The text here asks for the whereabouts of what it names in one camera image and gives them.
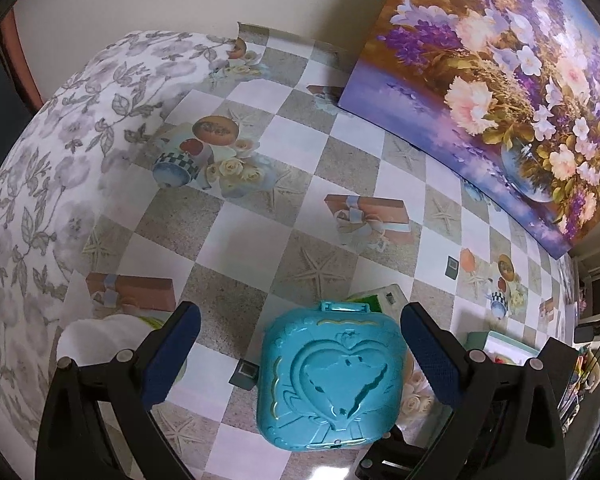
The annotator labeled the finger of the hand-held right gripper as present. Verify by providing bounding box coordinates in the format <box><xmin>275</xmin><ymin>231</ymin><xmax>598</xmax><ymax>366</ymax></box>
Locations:
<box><xmin>357</xmin><ymin>432</ymin><xmax>453</xmax><ymax>480</ymax></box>
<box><xmin>539</xmin><ymin>337</ymin><xmax>581</xmax><ymax>416</ymax></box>

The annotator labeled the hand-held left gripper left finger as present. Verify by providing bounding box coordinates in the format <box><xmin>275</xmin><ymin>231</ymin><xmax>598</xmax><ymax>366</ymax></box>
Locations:
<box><xmin>35</xmin><ymin>301</ymin><xmax>202</xmax><ymax>480</ymax></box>

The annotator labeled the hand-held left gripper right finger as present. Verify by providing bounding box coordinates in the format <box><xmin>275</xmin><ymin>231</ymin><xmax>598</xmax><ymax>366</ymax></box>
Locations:
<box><xmin>401</xmin><ymin>302</ymin><xmax>566</xmax><ymax>480</ymax></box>

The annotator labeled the teal shallow tray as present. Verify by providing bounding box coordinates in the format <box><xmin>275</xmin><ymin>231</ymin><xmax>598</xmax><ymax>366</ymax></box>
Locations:
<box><xmin>464</xmin><ymin>331</ymin><xmax>543</xmax><ymax>366</ymax></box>

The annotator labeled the teal plastic heart case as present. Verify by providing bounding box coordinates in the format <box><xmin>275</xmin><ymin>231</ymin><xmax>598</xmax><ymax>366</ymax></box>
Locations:
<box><xmin>256</xmin><ymin>300</ymin><xmax>408</xmax><ymax>453</ymax></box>

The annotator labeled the white jar with green label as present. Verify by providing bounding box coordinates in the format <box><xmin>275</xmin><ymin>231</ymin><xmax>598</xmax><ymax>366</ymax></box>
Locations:
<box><xmin>55</xmin><ymin>312</ymin><xmax>188</xmax><ymax>386</ymax></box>

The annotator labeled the green tissue pack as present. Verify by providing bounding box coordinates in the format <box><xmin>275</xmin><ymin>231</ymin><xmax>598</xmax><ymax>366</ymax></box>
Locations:
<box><xmin>345</xmin><ymin>284</ymin><xmax>406</xmax><ymax>313</ymax></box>

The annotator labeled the checkered printed tablecloth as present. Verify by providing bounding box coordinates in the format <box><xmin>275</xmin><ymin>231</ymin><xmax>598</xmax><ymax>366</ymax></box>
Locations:
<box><xmin>55</xmin><ymin>22</ymin><xmax>581</xmax><ymax>480</ymax></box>

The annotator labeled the floral canvas painting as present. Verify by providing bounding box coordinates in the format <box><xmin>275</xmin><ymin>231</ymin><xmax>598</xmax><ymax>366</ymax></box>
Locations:
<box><xmin>337</xmin><ymin>0</ymin><xmax>600</xmax><ymax>261</ymax></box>

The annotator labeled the brown door frame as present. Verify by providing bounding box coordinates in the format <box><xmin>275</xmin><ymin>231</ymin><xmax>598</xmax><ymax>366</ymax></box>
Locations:
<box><xmin>0</xmin><ymin>10</ymin><xmax>45</xmax><ymax>111</ymax></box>

